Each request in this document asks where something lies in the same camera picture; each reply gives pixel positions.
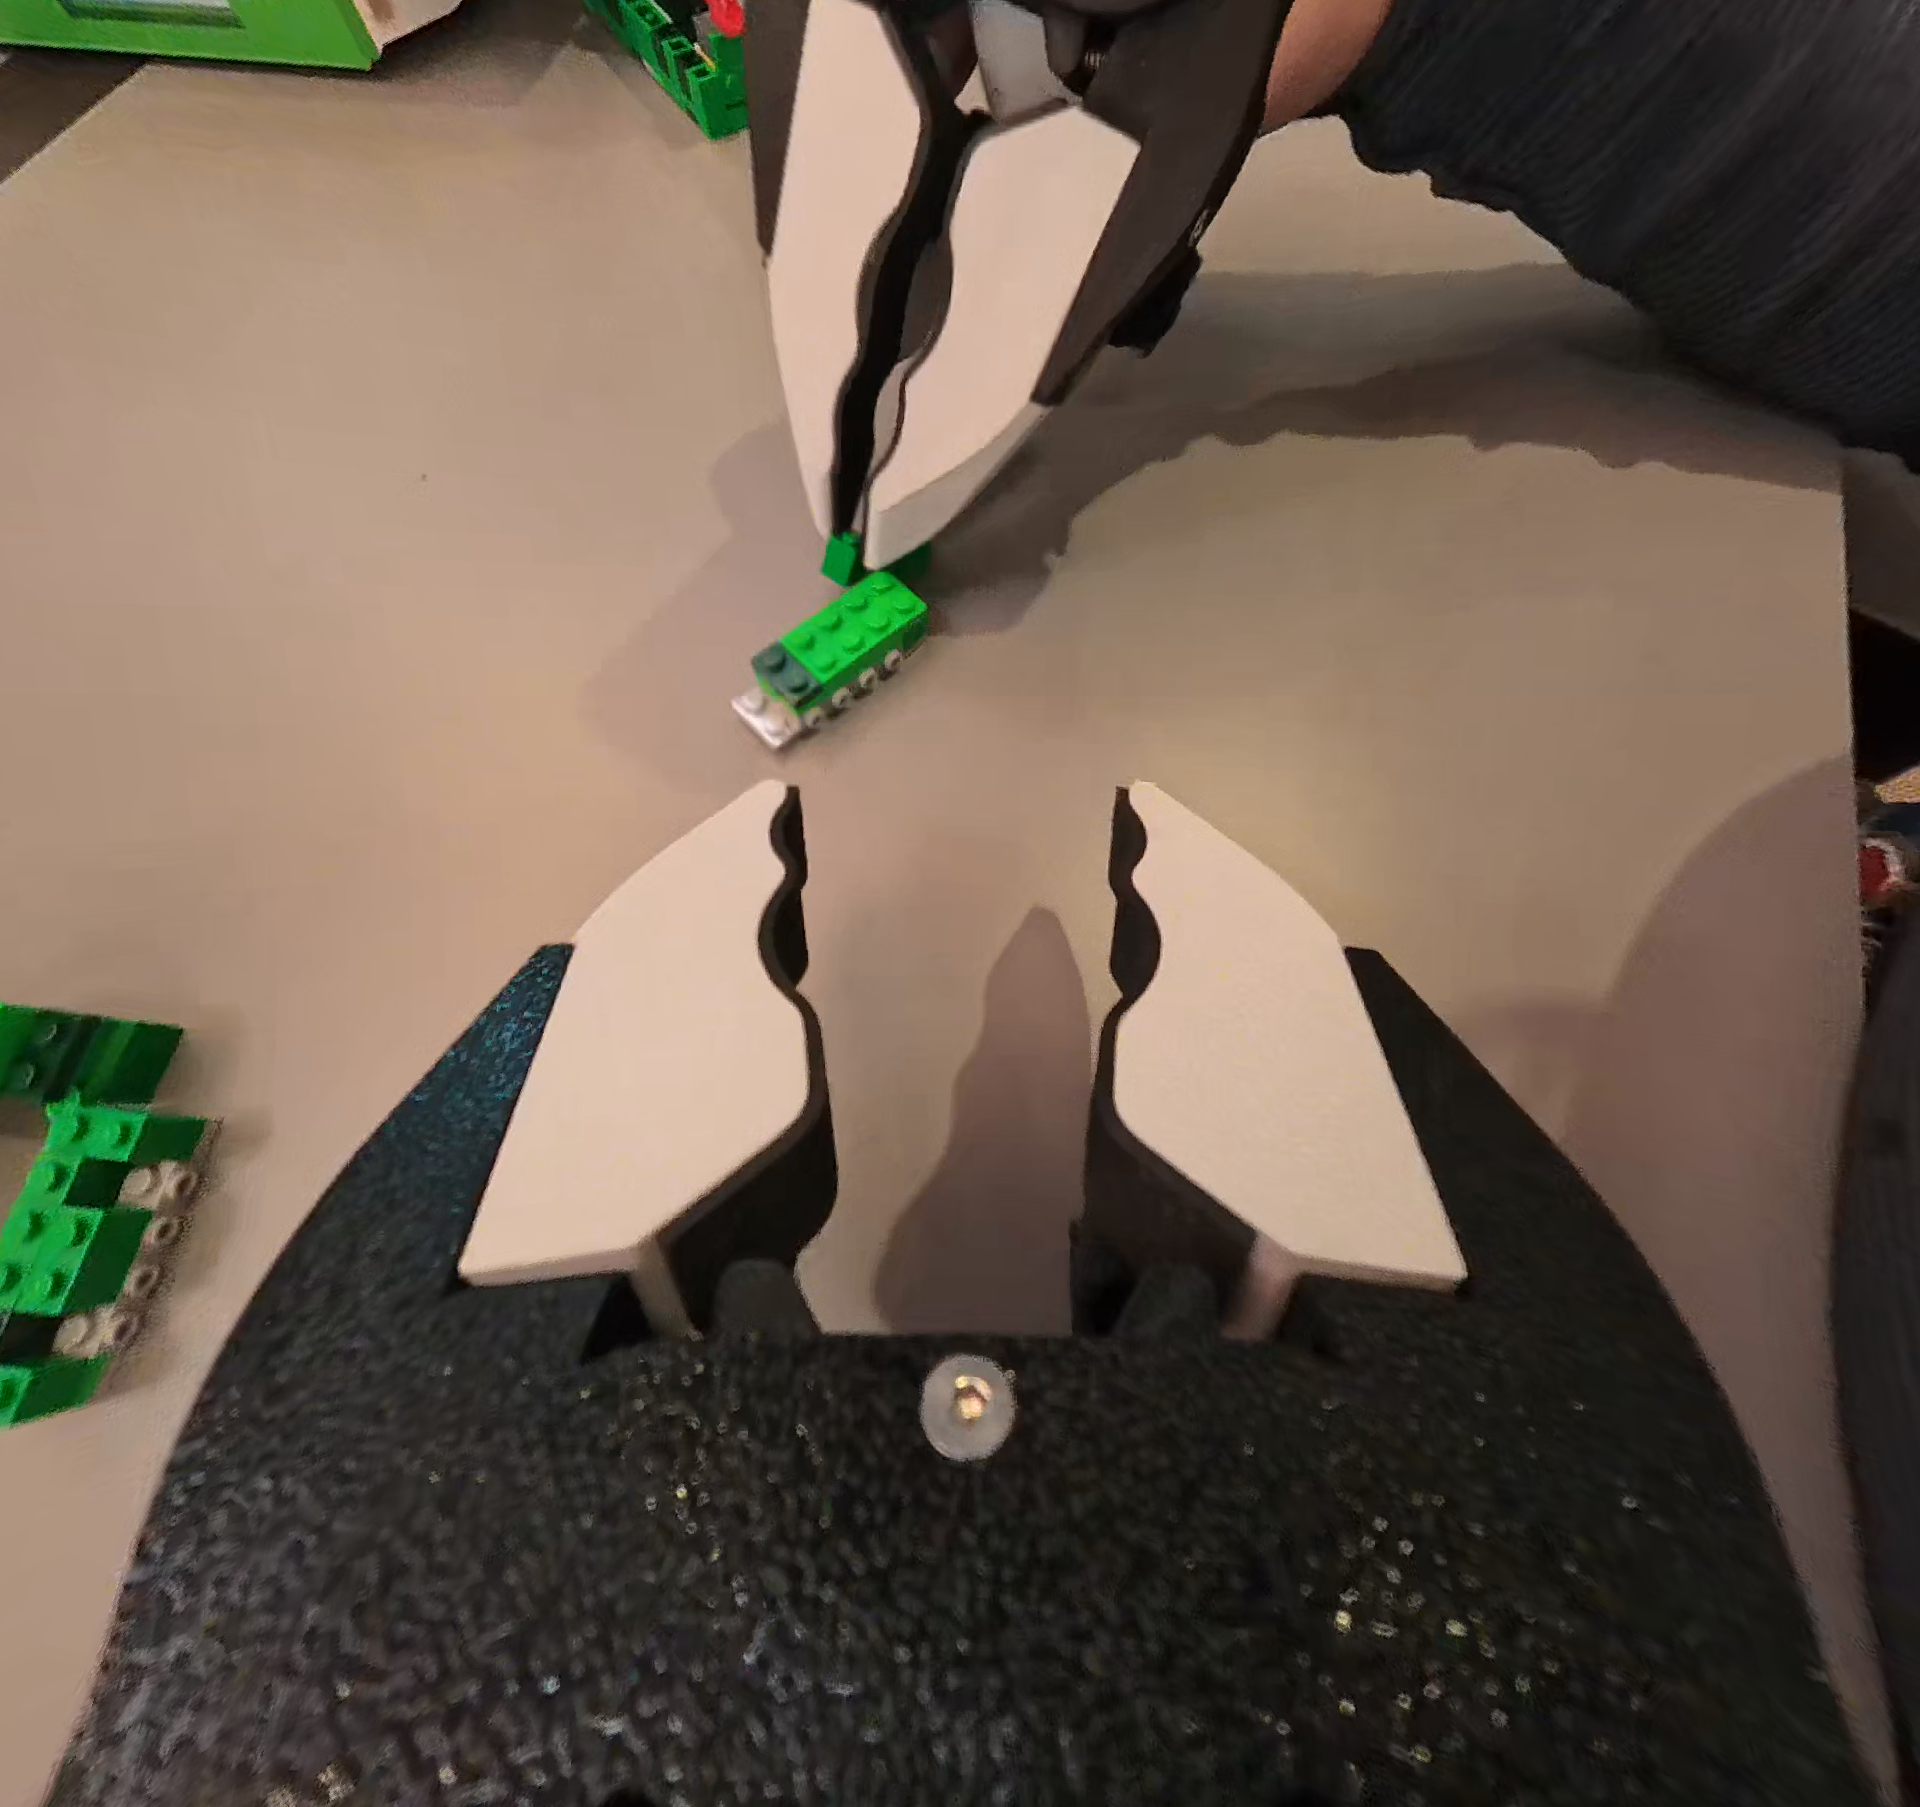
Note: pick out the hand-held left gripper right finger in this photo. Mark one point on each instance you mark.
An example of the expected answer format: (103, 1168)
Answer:
(1275, 1087)

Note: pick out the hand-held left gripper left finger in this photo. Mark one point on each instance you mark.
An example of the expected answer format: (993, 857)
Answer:
(646, 1087)

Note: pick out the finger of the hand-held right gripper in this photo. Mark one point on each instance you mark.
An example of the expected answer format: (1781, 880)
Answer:
(833, 217)
(1036, 264)

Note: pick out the small green toy brick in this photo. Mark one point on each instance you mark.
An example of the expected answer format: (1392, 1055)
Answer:
(842, 559)

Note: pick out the green and grey brick assembly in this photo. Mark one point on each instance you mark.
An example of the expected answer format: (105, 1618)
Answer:
(839, 633)

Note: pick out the person's right forearm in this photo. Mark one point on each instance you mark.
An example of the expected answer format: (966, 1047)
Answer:
(1650, 113)

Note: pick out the grey desk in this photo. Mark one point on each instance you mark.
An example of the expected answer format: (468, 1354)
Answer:
(376, 488)

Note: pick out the colourful brick build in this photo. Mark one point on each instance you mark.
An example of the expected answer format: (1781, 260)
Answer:
(676, 52)

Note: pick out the green brick structure left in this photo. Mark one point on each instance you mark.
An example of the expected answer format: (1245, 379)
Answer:
(76, 1238)

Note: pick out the red patterned cloth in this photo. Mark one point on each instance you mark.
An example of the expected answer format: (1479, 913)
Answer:
(1893, 847)

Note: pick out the person's dark clothing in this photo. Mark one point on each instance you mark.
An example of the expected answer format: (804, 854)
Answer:
(1887, 1387)

